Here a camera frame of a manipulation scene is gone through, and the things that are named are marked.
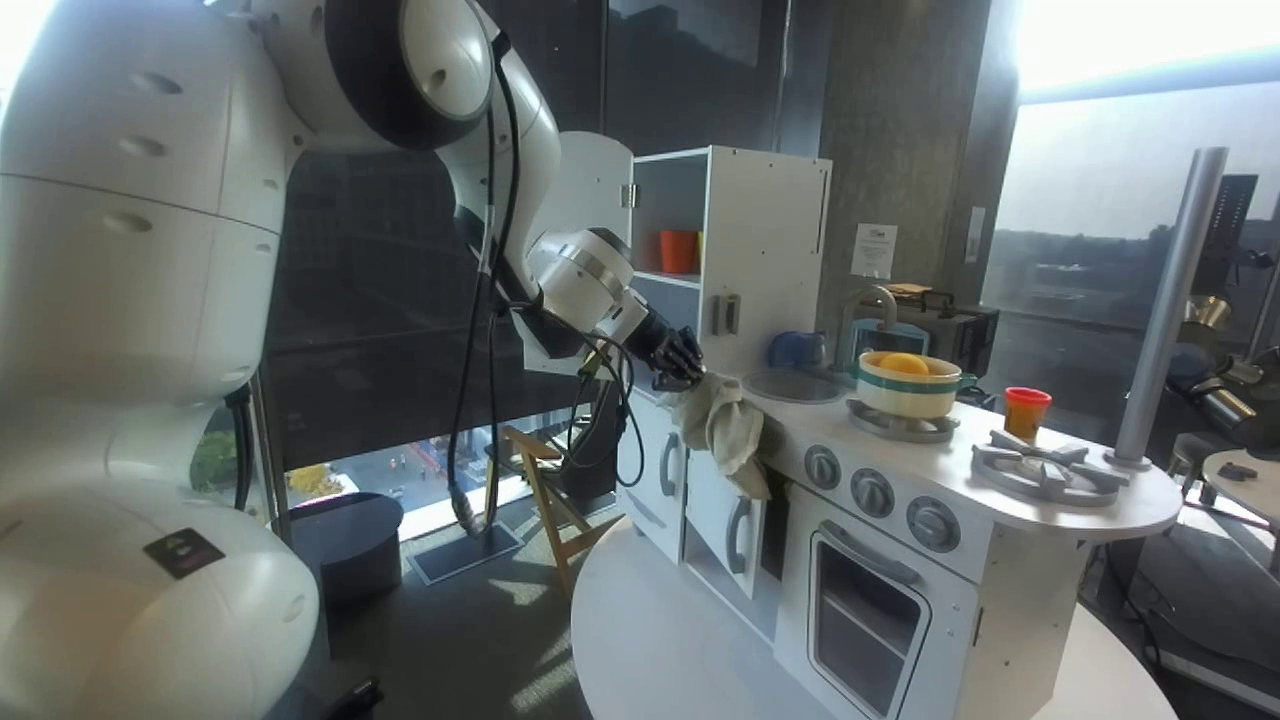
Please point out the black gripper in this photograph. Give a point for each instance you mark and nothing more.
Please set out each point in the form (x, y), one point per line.
(655, 348)

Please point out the white terry towel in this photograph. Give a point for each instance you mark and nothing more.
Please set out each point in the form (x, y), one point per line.
(731, 426)

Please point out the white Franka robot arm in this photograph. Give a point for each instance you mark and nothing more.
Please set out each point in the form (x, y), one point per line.
(122, 266)

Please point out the metal toy sink basin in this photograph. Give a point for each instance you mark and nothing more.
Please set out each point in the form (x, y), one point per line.
(806, 384)

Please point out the orange plastic cup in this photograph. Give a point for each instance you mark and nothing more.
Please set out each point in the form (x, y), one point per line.
(676, 248)

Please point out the grey oven knob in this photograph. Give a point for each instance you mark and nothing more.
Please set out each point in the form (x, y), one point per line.
(934, 520)
(872, 494)
(822, 467)

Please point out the small white cabinet door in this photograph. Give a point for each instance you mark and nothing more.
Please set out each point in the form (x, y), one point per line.
(720, 535)

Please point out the tall white cupboard door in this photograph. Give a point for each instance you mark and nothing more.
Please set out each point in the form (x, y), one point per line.
(604, 181)

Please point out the white pot with teal stripe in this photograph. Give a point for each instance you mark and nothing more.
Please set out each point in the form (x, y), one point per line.
(907, 394)

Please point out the orange toy fruit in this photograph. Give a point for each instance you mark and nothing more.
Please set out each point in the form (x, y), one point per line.
(910, 365)

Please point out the white paper sign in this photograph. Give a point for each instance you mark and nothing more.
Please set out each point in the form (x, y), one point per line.
(872, 248)

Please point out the grey stove burner grate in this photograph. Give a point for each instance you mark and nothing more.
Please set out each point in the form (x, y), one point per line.
(1045, 467)
(907, 426)

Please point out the wooden background table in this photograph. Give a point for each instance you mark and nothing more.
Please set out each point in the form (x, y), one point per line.
(907, 295)

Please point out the oven door with window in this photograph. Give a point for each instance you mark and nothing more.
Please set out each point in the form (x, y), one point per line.
(865, 627)

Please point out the black roller blind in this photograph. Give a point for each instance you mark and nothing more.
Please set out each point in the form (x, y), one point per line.
(373, 332)

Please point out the small red cup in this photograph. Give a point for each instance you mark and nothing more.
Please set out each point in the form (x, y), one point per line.
(1025, 414)

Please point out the dark blue trash bin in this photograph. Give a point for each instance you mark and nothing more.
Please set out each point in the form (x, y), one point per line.
(341, 547)

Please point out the white toy play kitchen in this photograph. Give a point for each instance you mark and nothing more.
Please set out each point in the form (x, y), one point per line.
(1025, 602)

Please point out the grey metal pole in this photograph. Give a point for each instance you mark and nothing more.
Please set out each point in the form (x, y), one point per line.
(1165, 305)

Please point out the small round side table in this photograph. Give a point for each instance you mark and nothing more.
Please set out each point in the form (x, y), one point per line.
(1247, 482)

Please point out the cushioned bench sofa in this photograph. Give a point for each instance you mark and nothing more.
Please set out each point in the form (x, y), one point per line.
(1203, 627)

